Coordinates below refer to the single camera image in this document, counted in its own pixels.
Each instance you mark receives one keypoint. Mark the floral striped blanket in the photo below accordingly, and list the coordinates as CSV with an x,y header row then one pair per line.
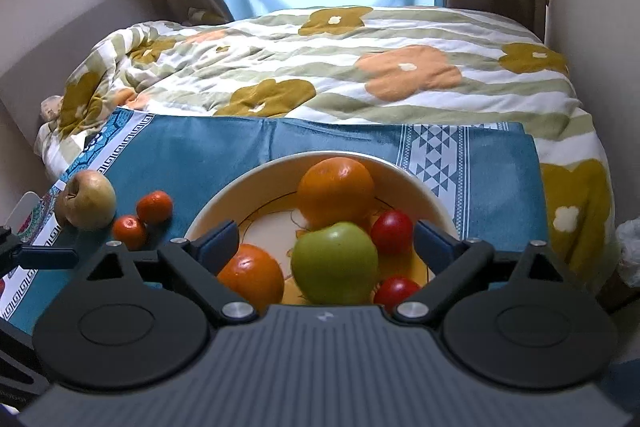
x,y
350,72

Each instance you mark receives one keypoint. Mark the floral pillow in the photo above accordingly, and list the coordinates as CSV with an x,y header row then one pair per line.
x,y
205,16

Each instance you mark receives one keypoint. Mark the large orange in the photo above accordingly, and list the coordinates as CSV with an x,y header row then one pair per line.
x,y
252,279
336,192

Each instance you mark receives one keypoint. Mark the white patterned cloth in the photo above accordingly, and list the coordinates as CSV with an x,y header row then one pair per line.
x,y
50,108

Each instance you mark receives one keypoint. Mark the cardboard box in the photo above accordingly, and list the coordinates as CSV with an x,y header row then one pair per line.
x,y
622,294

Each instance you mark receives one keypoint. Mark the red tomato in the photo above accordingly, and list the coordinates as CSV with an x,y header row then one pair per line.
x,y
392,232
395,293

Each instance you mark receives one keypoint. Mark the white plastic bag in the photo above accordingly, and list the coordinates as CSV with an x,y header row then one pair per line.
x,y
629,252

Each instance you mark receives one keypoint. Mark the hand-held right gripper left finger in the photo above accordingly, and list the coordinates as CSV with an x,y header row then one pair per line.
x,y
217,247

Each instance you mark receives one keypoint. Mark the cream bowl with yellow print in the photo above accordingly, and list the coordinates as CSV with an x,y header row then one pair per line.
x,y
260,232

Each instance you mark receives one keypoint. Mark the grey padded headboard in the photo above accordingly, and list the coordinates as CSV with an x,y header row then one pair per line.
x,y
55,42

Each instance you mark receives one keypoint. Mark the green apple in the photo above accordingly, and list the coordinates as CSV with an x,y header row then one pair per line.
x,y
334,264

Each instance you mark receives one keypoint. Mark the lower small orange tomato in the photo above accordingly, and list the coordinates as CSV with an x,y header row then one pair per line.
x,y
130,233

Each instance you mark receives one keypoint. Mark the wrinkled brown apple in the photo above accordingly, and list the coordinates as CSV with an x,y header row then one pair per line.
x,y
86,202

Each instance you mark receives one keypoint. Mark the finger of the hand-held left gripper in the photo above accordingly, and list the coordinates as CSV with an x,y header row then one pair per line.
x,y
50,258

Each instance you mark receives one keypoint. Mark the blue patterned cloth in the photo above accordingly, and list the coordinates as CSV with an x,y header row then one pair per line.
x,y
200,152

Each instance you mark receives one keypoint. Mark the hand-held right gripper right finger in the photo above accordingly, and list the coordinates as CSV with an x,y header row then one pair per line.
x,y
436,249

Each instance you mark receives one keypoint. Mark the upper small tomato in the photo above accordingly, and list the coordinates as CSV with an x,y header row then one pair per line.
x,y
155,207

